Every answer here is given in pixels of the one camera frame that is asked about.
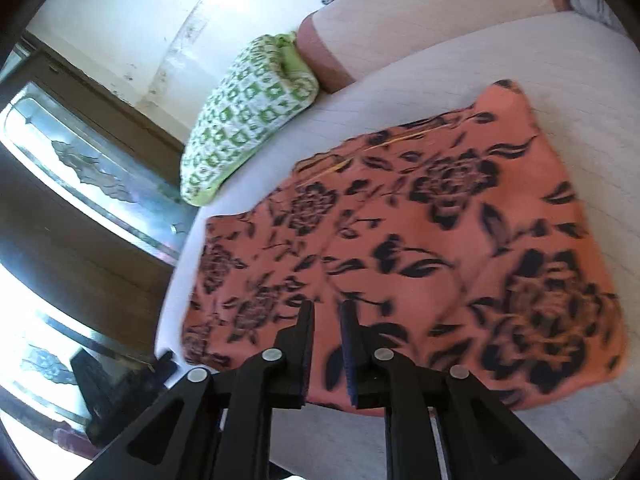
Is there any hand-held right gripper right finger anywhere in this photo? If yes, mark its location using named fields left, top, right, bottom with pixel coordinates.
left=340, top=301, right=582, bottom=480

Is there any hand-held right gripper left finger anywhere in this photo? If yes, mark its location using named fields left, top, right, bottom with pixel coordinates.
left=75, top=301, right=316, bottom=480

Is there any orange floral shirt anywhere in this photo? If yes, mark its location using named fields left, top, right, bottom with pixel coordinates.
left=181, top=79, right=629, bottom=414

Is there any wooden door with stained glass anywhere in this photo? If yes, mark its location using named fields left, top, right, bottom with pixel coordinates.
left=0, top=30, right=201, bottom=463

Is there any green checked pillow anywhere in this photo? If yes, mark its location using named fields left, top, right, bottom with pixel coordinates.
left=180, top=32, right=320, bottom=206

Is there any pink bolster cushion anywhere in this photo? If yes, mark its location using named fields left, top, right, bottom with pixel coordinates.
left=297, top=0, right=572, bottom=94

